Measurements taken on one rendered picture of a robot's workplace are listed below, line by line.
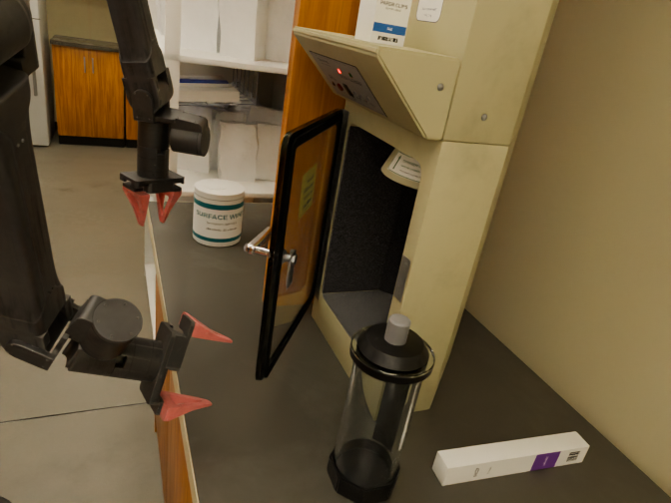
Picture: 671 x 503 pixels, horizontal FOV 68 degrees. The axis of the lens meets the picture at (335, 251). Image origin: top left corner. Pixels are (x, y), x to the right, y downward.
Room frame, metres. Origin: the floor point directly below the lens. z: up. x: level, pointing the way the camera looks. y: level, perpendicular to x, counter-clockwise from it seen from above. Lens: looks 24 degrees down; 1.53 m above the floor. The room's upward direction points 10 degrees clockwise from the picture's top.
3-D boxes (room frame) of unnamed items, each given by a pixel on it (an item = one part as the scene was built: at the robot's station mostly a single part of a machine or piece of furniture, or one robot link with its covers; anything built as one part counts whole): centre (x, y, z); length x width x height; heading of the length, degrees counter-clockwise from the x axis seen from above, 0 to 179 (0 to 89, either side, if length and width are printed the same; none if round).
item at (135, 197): (0.90, 0.37, 1.16); 0.07 x 0.07 x 0.09; 52
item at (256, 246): (0.71, 0.10, 1.20); 0.10 x 0.05 x 0.03; 170
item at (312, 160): (0.78, 0.06, 1.19); 0.30 x 0.01 x 0.40; 170
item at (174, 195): (0.91, 0.36, 1.16); 0.07 x 0.07 x 0.09; 52
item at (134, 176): (0.91, 0.37, 1.23); 0.10 x 0.07 x 0.07; 142
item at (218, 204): (1.26, 0.33, 1.02); 0.13 x 0.13 x 0.15
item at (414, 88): (0.77, 0.01, 1.46); 0.32 x 0.12 x 0.10; 26
